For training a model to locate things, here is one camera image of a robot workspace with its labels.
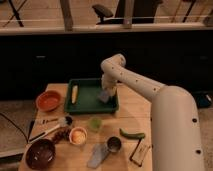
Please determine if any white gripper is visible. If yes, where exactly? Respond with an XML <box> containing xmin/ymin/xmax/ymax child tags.
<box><xmin>101</xmin><ymin>74</ymin><xmax>117</xmax><ymax>97</ymax></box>

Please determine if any grey sponge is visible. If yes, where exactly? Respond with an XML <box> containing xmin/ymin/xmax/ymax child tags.
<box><xmin>98</xmin><ymin>90</ymin><xmax>110</xmax><ymax>103</ymax></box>

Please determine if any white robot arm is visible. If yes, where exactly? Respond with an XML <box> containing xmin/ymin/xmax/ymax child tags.
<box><xmin>101</xmin><ymin>54</ymin><xmax>205</xmax><ymax>171</ymax></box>

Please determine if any green plastic tray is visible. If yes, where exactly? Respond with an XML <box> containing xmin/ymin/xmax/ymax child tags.
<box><xmin>64</xmin><ymin>78</ymin><xmax>119</xmax><ymax>114</ymax></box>

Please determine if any yellow corn cob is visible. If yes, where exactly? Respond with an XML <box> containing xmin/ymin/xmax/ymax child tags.
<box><xmin>71</xmin><ymin>85</ymin><xmax>78</xmax><ymax>104</ymax></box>

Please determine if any green plastic cup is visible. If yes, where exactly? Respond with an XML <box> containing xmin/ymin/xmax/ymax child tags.
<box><xmin>88</xmin><ymin>117</ymin><xmax>102</xmax><ymax>132</ymax></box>

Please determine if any green pepper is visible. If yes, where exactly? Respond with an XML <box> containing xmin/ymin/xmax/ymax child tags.
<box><xmin>119</xmin><ymin>128</ymin><xmax>145</xmax><ymax>140</ymax></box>

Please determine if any metal measuring cup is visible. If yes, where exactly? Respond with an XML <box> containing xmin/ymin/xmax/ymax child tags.
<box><xmin>107</xmin><ymin>136</ymin><xmax>122</xmax><ymax>153</ymax></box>

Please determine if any orange bowl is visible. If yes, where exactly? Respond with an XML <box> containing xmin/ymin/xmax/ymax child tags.
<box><xmin>36</xmin><ymin>90</ymin><xmax>61</xmax><ymax>112</ymax></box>

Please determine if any small cup with orange contents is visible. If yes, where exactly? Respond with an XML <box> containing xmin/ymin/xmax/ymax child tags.
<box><xmin>69</xmin><ymin>127</ymin><xmax>87</xmax><ymax>146</ymax></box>

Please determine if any black office chair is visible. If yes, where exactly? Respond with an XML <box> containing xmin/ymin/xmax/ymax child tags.
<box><xmin>92</xmin><ymin>0</ymin><xmax>163</xmax><ymax>25</ymax></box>

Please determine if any brown pine cone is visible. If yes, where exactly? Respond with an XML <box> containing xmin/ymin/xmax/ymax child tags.
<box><xmin>52</xmin><ymin>128</ymin><xmax>71</xmax><ymax>144</ymax></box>

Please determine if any grey cloth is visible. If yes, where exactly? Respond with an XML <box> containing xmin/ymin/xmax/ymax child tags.
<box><xmin>87</xmin><ymin>143</ymin><xmax>109</xmax><ymax>169</ymax></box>

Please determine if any black framed wooden block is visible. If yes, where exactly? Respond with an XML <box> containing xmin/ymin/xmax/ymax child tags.
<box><xmin>130</xmin><ymin>139</ymin><xmax>151</xmax><ymax>167</ymax></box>

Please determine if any dark brown bowl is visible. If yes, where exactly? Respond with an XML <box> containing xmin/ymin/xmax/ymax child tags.
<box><xmin>25</xmin><ymin>139</ymin><xmax>56</xmax><ymax>170</ymax></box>

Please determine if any white handled brush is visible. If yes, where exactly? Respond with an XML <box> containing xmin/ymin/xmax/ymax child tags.
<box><xmin>29</xmin><ymin>116</ymin><xmax>73</xmax><ymax>143</ymax></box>

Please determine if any black cable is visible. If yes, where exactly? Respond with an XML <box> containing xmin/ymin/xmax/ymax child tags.
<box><xmin>0</xmin><ymin>112</ymin><xmax>29</xmax><ymax>144</ymax></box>

